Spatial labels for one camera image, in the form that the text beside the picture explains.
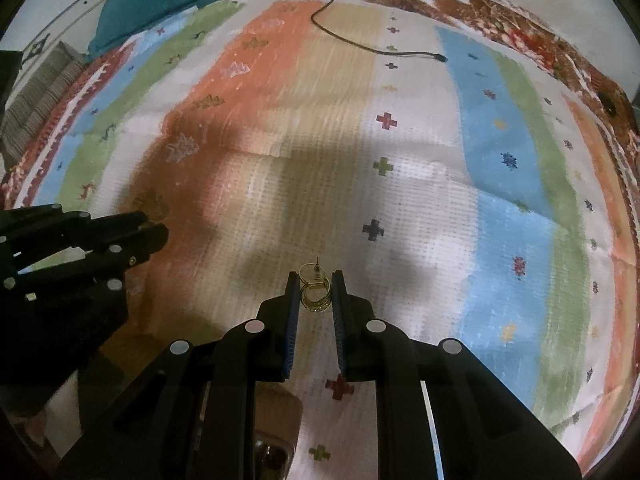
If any metal tin box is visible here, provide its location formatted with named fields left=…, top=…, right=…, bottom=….
left=254, top=437, right=293, bottom=480

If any brown striped cushion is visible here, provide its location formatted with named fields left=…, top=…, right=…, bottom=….
left=1, top=41, right=86, bottom=170

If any black charging cable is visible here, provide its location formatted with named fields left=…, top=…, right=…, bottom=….
left=259, top=0, right=449, bottom=65

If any striped colourful bed cloth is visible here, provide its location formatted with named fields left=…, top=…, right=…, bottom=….
left=3, top=0, right=639, bottom=470

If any gold earring pair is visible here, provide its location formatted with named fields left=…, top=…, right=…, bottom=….
left=298, top=258, right=331, bottom=313

